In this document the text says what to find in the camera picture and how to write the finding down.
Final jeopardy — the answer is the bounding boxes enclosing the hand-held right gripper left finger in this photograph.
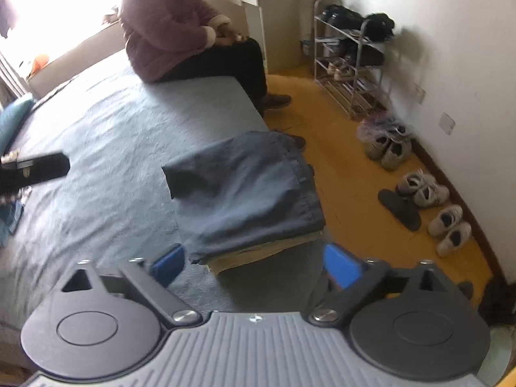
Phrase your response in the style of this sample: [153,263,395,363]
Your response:
[60,243,202,327]

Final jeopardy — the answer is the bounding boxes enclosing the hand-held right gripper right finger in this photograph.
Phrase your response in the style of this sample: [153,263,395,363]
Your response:
[310,243,454,327]

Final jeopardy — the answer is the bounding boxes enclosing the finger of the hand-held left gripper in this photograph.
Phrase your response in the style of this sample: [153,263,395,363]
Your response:
[24,151,71,188]

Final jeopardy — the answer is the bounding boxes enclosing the dark navy pants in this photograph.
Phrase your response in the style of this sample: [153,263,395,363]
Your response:
[161,130,326,264]

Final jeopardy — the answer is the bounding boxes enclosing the blue shirt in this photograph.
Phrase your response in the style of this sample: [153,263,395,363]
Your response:
[0,202,25,246]

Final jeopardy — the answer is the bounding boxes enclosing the teal pillow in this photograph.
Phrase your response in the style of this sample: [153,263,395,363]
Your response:
[0,93,35,154]

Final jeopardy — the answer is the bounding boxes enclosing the black slippers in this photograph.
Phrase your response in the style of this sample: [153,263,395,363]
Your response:
[378,189,422,232]

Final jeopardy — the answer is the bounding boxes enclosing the beige folded garment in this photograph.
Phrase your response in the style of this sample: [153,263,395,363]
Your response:
[207,230,323,277]

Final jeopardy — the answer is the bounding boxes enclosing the grey curtain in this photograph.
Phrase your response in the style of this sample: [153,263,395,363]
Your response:
[0,48,29,101]

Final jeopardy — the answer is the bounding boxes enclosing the orange bag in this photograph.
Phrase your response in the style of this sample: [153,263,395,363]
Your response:
[28,53,51,77]

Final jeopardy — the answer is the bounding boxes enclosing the row of pale sneakers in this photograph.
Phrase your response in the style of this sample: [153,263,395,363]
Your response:
[357,113,473,258]

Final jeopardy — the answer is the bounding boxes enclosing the dark shoe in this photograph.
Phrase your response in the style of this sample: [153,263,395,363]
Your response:
[274,129,307,152]

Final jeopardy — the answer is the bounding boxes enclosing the barred window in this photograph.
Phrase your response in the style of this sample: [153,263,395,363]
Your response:
[0,0,130,73]

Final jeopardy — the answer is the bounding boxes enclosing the metal shoe rack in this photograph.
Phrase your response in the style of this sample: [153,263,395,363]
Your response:
[312,0,398,121]

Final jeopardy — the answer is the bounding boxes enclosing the group of dark rack shoes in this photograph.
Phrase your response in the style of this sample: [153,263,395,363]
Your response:
[318,4,398,81]

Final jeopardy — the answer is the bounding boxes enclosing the white desk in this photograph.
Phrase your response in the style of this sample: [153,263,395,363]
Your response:
[218,0,323,75]

